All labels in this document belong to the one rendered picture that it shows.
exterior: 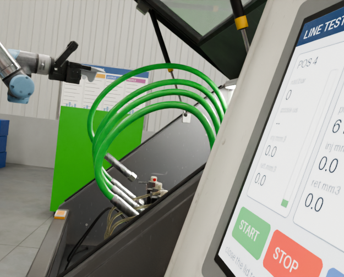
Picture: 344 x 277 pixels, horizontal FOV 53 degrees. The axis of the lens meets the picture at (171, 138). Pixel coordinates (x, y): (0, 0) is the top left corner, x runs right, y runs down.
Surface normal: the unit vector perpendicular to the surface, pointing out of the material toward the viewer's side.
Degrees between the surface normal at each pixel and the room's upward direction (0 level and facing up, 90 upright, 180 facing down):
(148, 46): 90
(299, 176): 76
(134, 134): 90
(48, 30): 90
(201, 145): 90
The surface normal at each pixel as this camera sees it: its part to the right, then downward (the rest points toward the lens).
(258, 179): -0.92, -0.34
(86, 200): 0.19, 0.07
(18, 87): 0.45, 0.11
